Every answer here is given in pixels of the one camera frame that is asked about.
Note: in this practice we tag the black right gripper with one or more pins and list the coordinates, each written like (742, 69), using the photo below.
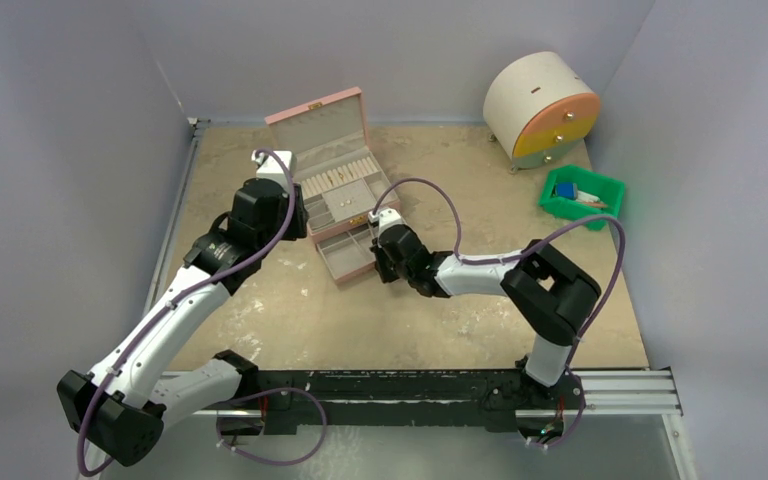
(382, 258)

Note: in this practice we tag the round white drawer cabinet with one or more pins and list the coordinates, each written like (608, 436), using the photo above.
(538, 109)

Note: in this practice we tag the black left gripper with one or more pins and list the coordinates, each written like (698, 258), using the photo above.
(297, 228)

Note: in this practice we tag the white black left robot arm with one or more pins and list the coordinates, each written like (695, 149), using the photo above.
(121, 406)

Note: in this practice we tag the white tool in bin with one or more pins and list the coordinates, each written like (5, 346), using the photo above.
(591, 201)

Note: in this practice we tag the pink jewelry box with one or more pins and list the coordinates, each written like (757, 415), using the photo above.
(331, 141)

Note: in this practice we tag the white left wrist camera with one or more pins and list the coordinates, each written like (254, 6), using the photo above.
(277, 166)

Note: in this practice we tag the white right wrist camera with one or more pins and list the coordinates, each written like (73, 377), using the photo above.
(384, 219)

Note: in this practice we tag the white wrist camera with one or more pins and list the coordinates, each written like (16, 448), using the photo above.
(277, 166)
(384, 219)

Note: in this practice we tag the pink jewelry box drawer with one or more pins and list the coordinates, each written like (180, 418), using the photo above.
(348, 254)

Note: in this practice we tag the aluminium table frame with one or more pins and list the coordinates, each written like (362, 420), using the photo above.
(303, 321)

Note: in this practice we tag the green plastic bin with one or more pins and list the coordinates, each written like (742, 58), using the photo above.
(608, 189)

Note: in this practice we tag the blue block in bin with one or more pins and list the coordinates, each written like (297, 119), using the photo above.
(567, 190)

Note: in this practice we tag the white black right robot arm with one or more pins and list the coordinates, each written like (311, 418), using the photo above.
(553, 294)

